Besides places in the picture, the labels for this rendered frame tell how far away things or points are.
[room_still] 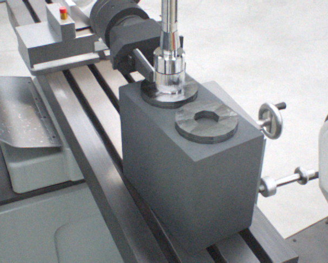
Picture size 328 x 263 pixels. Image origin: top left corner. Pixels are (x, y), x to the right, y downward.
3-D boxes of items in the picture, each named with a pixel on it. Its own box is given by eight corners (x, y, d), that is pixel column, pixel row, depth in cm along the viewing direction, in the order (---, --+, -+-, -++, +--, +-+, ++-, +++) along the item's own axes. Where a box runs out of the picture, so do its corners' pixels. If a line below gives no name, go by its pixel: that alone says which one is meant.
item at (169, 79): (190, 85, 82) (191, 56, 79) (170, 97, 79) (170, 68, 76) (167, 75, 84) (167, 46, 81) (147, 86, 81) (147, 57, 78)
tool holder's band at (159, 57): (191, 56, 79) (191, 50, 78) (170, 68, 76) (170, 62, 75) (167, 46, 81) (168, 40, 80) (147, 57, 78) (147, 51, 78)
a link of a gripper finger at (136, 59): (154, 85, 80) (136, 65, 84) (155, 67, 78) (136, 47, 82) (145, 87, 80) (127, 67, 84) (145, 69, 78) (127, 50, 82)
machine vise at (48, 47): (143, 24, 145) (142, -15, 139) (167, 47, 135) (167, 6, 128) (17, 49, 133) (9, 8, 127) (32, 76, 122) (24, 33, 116)
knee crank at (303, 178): (312, 171, 164) (315, 156, 161) (324, 183, 160) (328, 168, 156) (251, 190, 157) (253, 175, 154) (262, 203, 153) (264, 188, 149)
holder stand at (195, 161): (178, 153, 100) (180, 59, 88) (252, 226, 85) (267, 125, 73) (122, 174, 95) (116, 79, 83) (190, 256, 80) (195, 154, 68)
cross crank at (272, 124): (269, 123, 169) (274, 91, 162) (291, 143, 161) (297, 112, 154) (225, 135, 164) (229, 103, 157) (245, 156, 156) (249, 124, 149)
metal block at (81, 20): (84, 16, 131) (82, -7, 128) (92, 26, 127) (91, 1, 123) (64, 19, 130) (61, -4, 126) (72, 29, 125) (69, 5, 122)
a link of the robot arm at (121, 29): (113, 36, 79) (82, 3, 87) (114, 89, 85) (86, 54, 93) (185, 19, 84) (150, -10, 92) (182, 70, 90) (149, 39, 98)
